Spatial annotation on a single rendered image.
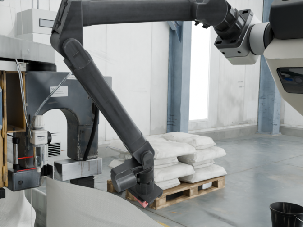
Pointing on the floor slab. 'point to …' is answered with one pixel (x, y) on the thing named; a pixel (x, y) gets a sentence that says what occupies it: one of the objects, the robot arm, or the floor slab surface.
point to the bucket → (286, 214)
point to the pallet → (161, 202)
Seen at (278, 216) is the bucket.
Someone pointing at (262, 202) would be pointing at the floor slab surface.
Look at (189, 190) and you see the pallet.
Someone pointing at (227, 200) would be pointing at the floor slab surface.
